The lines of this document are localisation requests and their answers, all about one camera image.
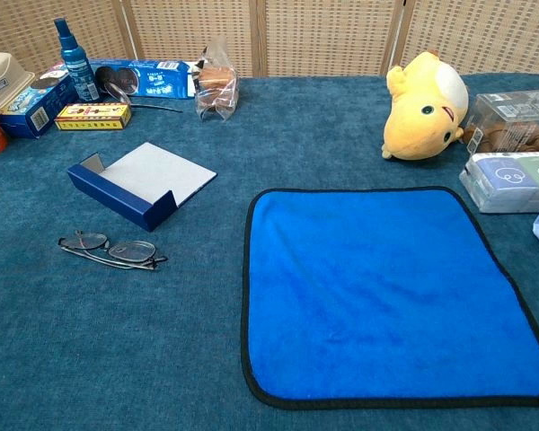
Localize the blue glasses case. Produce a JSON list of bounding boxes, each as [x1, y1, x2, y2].
[[66, 142, 218, 233]]

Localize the thin-framed eyeglasses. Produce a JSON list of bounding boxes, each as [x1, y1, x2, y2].
[[57, 230, 169, 272]]

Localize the blue microfiber cloth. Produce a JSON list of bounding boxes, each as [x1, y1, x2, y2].
[[240, 185, 539, 410]]

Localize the bread in clear bag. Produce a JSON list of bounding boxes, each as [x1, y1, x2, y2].
[[193, 34, 241, 123]]

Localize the long blue Oreo box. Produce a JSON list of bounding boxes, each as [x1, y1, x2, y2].
[[88, 58, 203, 100]]

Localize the yellow plush toy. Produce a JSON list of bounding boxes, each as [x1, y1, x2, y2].
[[380, 49, 471, 162]]

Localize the teal tablecloth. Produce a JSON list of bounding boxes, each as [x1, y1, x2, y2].
[[0, 71, 539, 431]]

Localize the wicker folding screen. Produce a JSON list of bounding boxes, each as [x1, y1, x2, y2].
[[0, 0, 539, 78]]

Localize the metal spoon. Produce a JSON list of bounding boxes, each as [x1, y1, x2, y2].
[[102, 80, 184, 114]]

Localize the small yellow red box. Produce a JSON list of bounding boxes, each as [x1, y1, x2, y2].
[[54, 102, 133, 132]]

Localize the multicolour tissue pack row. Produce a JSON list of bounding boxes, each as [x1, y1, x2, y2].
[[458, 151, 539, 215]]

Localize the blue spray bottle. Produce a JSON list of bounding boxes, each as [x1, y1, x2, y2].
[[53, 17, 101, 102]]

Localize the clear box brown snacks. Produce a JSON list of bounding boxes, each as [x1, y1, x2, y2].
[[462, 89, 539, 156]]

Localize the short blue Oreo box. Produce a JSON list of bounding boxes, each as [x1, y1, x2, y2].
[[0, 62, 78, 139]]

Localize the beige lunch box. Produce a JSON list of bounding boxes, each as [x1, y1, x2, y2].
[[0, 51, 36, 113]]

